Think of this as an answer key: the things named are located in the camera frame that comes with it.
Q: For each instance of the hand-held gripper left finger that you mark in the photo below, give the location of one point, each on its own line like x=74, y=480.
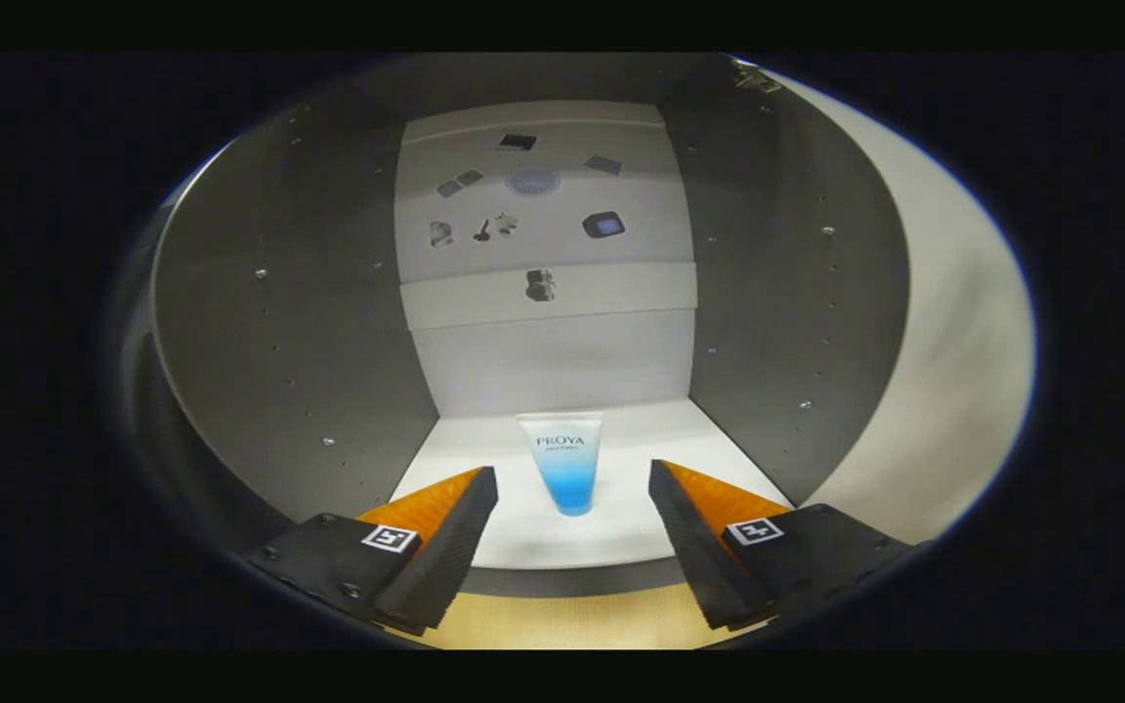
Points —
x=443, y=561

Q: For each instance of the grey cabinet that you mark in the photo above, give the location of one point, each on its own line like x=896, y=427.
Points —
x=279, y=342

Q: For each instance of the blue and white tube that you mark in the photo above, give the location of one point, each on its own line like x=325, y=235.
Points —
x=567, y=469

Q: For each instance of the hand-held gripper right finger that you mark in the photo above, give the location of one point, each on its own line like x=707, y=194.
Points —
x=699, y=557

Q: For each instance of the white cabinet shelf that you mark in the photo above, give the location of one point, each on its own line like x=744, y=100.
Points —
x=641, y=469

